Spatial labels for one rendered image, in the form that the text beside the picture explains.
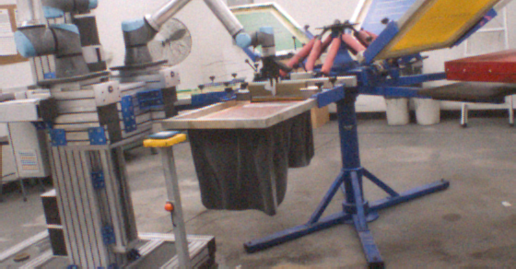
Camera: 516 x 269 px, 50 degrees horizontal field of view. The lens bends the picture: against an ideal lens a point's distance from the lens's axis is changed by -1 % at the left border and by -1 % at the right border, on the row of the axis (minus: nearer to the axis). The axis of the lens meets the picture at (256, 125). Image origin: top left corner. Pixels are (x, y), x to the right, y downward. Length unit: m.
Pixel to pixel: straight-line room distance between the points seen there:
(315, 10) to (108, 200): 5.04
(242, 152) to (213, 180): 0.25
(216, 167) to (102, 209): 0.66
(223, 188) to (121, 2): 5.08
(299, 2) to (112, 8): 2.42
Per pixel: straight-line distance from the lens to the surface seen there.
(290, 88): 2.88
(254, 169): 2.51
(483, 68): 2.53
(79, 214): 2.96
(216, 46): 8.28
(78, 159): 2.85
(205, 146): 2.62
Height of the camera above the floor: 1.37
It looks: 10 degrees down
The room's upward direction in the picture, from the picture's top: 7 degrees counter-clockwise
